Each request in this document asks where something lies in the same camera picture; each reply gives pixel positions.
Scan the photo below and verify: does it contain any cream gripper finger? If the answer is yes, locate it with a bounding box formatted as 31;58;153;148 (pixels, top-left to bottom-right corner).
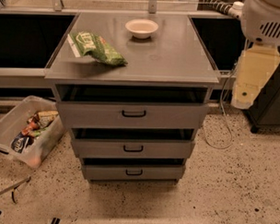
230;46;280;110

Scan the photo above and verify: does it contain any grey bottom drawer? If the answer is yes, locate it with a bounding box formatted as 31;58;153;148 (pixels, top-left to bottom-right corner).
82;158;185;181

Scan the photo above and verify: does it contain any grey drawer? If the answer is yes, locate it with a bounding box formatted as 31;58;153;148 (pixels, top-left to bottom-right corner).
82;158;185;181
72;128;195;159
55;84;207;129

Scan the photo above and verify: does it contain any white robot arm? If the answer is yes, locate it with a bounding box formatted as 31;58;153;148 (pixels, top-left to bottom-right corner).
231;0;280;110

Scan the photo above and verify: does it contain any grey top drawer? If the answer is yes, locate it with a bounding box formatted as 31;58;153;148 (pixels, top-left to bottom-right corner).
55;84;207;129

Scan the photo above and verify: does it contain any grey drawer cabinet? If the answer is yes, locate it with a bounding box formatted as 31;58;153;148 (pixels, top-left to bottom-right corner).
46;12;218;181

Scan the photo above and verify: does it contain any grey middle drawer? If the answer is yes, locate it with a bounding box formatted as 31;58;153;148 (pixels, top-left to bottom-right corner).
72;128;195;159

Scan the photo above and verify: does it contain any dark cabinet on right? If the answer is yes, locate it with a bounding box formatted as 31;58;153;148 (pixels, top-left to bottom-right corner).
243;47;280;134

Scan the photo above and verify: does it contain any white power strip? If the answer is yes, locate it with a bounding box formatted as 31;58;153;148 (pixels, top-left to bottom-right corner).
203;0;244;19

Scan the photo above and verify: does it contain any white bowl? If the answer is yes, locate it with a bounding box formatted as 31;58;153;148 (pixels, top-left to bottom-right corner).
125;18;158;40

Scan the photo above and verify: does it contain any green snack bag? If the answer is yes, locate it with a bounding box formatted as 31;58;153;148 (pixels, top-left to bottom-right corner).
67;31;127;67

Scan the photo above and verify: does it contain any brown bread package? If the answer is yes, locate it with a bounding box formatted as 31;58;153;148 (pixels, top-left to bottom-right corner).
37;110;59;128

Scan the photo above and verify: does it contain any red orange snack packet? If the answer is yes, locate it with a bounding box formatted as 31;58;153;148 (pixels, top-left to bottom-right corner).
21;118;40;136

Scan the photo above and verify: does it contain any clear plastic bin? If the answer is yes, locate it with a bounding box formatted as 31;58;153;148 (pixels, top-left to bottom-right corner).
0;96;64;169

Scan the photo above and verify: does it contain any blue white snack packet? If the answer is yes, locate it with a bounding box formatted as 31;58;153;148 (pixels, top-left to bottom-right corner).
11;136;29;153

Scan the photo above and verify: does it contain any black clip bottom edge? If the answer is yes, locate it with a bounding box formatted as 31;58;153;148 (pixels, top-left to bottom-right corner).
51;218;60;224

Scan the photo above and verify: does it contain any metal rod on floor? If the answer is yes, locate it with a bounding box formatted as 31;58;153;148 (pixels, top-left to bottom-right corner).
0;176;30;204

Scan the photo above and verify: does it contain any white cable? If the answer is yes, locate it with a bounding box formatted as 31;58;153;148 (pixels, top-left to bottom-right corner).
202;64;239;150

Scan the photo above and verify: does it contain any grey metal rail frame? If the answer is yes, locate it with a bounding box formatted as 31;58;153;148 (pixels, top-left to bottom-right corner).
0;2;242;88

